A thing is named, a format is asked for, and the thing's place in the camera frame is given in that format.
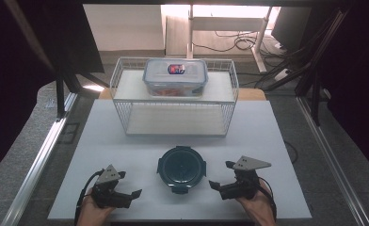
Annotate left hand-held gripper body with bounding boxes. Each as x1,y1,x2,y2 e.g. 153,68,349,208
90,164,134,210

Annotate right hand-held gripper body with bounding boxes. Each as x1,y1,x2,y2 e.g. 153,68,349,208
218,155,272,202

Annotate dark teal round container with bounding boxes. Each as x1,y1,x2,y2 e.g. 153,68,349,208
156,145,208,195

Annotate person's left hand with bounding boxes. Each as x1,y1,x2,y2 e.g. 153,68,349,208
77,196,116,226

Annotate person's right hand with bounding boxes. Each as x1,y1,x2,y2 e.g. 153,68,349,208
234,180,277,226

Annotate black metal stand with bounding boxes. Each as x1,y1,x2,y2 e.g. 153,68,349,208
54,60,110,121
262,8,351,127

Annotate clear rectangular container blue lid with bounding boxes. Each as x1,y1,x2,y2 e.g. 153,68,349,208
142,57,210,98

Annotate white cabinet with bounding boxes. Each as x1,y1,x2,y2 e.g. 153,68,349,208
83,4,167,52

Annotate dark monitor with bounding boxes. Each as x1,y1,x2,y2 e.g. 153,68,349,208
270,6,316,54

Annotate black curtain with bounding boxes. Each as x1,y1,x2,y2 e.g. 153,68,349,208
16,0,105,75

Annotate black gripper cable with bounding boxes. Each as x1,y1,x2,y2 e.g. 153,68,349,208
257,176,278,220
73,169,105,226

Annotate thin black cable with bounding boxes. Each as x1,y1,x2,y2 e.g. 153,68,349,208
282,139,299,165

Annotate white wire rack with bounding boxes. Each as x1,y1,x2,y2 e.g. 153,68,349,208
109,56,240,137

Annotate aluminium rail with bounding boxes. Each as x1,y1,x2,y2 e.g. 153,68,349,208
0,91,79,226
296,96,369,226

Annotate black floor cables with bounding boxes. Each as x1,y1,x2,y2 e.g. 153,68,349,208
192,29,289,61

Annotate white desk frame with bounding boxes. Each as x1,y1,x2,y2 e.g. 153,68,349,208
186,4,279,73

